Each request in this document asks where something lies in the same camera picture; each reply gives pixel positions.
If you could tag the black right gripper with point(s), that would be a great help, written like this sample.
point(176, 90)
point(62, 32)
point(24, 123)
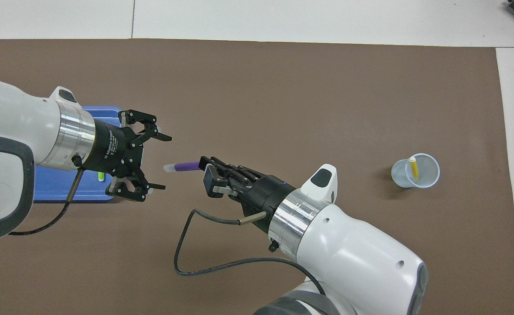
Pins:
point(267, 192)

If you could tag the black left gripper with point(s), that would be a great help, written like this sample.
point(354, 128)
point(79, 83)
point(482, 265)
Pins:
point(112, 148)

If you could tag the purple pen white cap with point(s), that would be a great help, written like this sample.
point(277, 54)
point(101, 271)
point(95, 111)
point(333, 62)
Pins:
point(187, 166)

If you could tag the yellow pen white cap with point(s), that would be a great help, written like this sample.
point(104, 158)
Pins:
point(414, 168)

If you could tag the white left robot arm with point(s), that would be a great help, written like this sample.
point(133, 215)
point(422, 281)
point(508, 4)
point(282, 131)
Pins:
point(12, 118)

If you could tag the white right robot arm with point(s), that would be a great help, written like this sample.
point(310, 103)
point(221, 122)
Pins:
point(353, 253)

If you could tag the blue plastic tray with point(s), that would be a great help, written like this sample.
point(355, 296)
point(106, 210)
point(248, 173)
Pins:
point(51, 188)

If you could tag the brown table mat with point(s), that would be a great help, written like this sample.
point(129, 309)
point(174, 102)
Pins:
point(283, 96)

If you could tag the light blue mesh pen cup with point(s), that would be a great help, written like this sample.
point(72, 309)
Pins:
point(427, 175)

